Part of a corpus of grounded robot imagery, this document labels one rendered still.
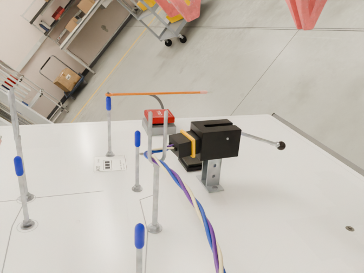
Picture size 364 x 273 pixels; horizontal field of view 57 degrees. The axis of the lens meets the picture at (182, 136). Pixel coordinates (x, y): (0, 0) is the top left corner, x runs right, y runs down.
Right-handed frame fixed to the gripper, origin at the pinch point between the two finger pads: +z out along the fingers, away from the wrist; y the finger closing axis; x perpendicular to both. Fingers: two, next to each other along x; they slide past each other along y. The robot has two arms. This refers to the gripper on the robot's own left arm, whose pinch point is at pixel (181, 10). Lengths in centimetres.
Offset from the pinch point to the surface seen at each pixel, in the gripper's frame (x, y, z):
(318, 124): 85, -95, 106
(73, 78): -49, -708, 178
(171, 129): -3.5, -18.1, 22.6
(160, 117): -4.5, -18.8, 19.7
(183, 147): -6.3, 1.9, 14.7
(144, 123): -7.4, -21.2, 20.4
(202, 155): -4.4, 2.2, 16.9
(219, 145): -1.8, 2.2, 16.9
